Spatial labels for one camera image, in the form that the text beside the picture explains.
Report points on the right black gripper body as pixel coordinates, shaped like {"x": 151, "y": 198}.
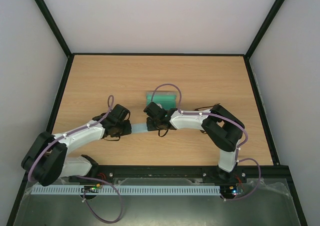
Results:
{"x": 151, "y": 124}

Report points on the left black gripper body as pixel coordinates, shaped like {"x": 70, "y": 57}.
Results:
{"x": 122, "y": 130}

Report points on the light blue cleaning cloth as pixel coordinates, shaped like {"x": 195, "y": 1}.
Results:
{"x": 139, "y": 128}

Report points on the grey felt glasses case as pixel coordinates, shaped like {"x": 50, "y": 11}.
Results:
{"x": 167, "y": 99}

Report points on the black round sunglasses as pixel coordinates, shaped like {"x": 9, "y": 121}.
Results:
{"x": 205, "y": 107}

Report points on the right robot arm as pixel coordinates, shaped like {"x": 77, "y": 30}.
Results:
{"x": 218, "y": 123}

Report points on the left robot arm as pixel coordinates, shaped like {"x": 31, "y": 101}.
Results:
{"x": 48, "y": 158}

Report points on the clear plastic sheet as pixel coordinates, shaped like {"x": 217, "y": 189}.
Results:
{"x": 256, "y": 203}

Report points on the light blue slotted cable duct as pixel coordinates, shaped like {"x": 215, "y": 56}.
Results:
{"x": 127, "y": 190}

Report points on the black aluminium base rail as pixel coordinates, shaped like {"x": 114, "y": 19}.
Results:
{"x": 208, "y": 174}

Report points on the black cage frame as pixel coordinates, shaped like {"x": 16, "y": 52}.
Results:
{"x": 264, "y": 27}

